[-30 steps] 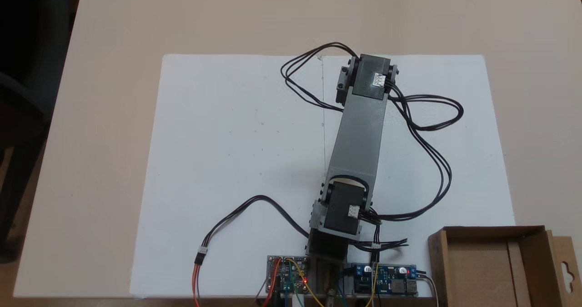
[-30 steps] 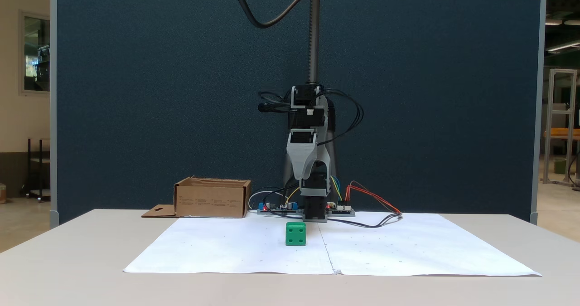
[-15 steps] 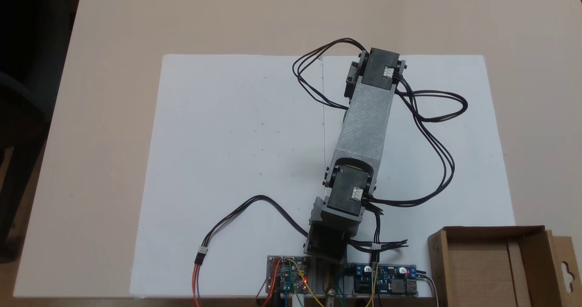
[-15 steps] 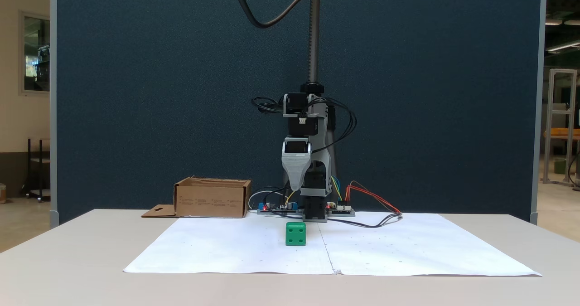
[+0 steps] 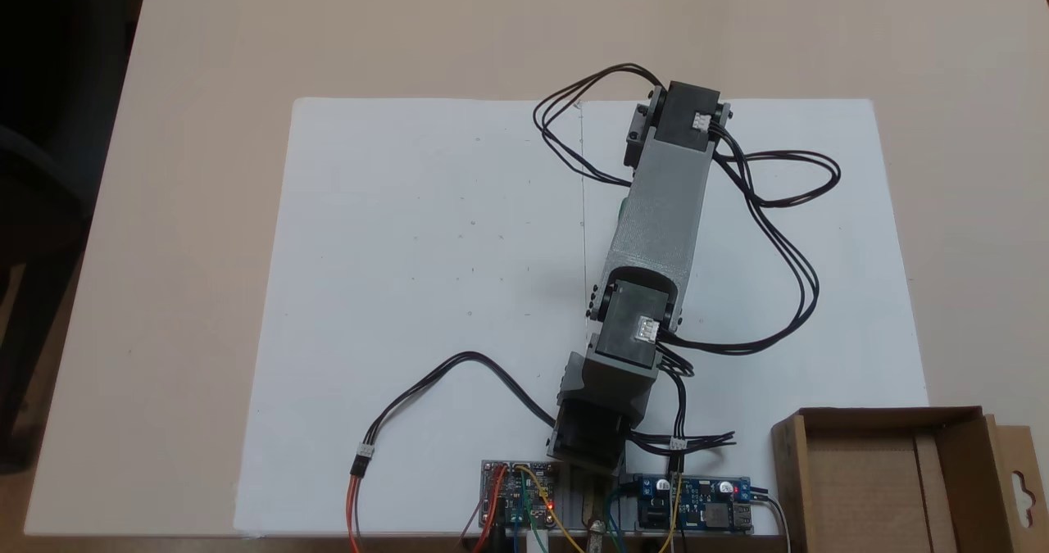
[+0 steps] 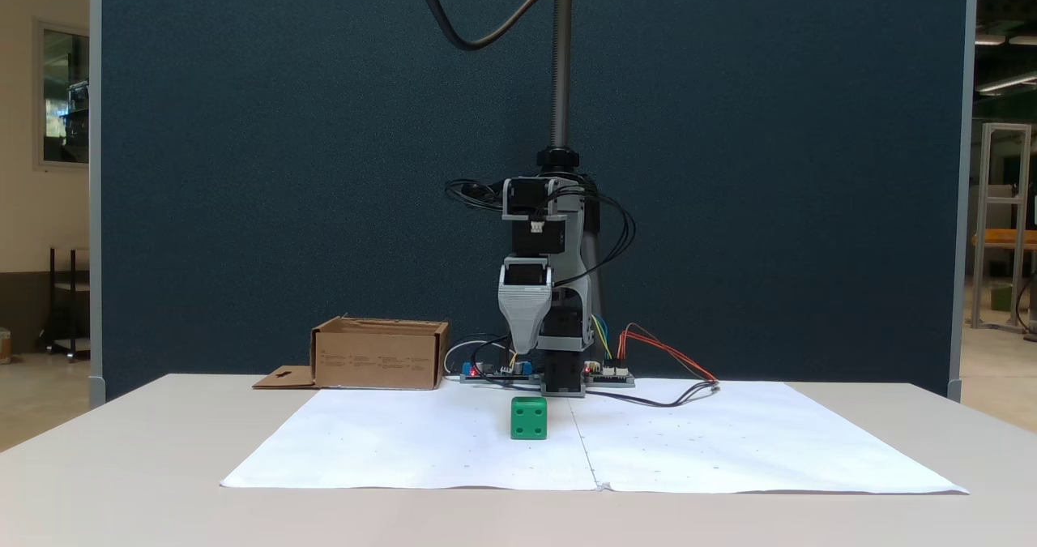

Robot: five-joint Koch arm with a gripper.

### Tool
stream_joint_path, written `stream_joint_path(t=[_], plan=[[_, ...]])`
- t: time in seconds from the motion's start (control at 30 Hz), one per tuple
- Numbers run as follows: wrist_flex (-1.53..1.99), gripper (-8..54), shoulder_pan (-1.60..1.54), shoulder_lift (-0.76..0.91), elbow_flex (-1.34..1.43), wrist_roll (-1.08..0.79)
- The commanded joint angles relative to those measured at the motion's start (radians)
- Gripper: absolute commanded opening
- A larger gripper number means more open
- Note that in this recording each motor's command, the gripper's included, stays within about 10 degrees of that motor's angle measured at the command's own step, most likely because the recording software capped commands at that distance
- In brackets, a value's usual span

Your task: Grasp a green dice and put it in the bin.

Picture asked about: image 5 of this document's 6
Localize blue circuit board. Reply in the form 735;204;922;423
634;474;756;534

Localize black cable with orange wires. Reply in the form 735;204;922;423
346;351;560;553

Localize yellow wire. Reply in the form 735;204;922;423
515;465;588;553

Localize green circuit board with LED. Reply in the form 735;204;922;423
479;458;568;531

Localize grey metal table clamp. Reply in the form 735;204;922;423
572;469;625;553

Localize red wire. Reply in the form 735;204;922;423
472;465;512;553

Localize short black cable white plug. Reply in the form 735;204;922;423
629;348;738;457

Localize long black looped cable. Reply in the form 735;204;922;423
656;122;843;356

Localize brown cardboard box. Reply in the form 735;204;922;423
770;406;1049;553

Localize white paper sheet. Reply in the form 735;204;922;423
233;97;588;537
577;97;932;537

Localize black gripper motor cable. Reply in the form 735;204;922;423
532;62;666;188

